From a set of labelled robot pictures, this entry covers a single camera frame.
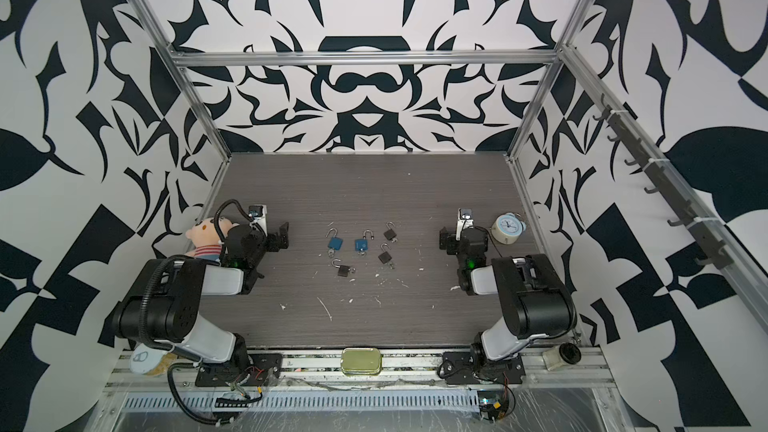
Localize black padlock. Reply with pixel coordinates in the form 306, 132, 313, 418
331, 258, 356, 277
384, 222, 398, 243
378, 243, 395, 269

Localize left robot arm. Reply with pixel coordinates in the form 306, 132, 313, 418
110, 217, 290, 384

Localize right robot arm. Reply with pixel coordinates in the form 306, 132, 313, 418
439, 227, 577, 369

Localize plush doll striped shirt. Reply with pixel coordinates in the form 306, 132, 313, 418
185, 217, 238, 263

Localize cream blue alarm clock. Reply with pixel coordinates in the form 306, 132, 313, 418
491, 212, 527, 245

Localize left blue padlock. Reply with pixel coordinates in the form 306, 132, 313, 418
326, 228, 343, 256

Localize blue padlock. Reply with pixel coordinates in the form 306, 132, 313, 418
326, 228, 343, 256
354, 229, 375, 256

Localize black padlock front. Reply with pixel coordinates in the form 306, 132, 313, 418
331, 258, 356, 277

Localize right blue padlock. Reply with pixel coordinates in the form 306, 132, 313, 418
354, 229, 375, 256

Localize cream bottle black cap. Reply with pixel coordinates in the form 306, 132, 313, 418
542, 343, 582, 371

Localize gold metal tin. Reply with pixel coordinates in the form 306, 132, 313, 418
340, 347, 383, 376

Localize white cup with print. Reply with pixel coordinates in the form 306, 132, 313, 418
130, 344, 178, 376

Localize small electronics board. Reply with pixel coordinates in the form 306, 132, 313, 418
478, 388, 517, 423

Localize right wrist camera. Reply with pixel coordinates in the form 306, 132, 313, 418
455, 208, 474, 241

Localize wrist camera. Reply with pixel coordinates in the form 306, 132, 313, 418
455, 208, 474, 241
248, 204, 267, 235

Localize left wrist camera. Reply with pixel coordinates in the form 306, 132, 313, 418
248, 204, 267, 235

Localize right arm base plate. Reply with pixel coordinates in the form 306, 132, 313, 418
437, 352, 526, 385

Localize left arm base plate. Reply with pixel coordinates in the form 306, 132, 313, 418
195, 352, 283, 387

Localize white slotted cable duct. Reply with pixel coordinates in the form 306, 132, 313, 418
119, 391, 481, 414

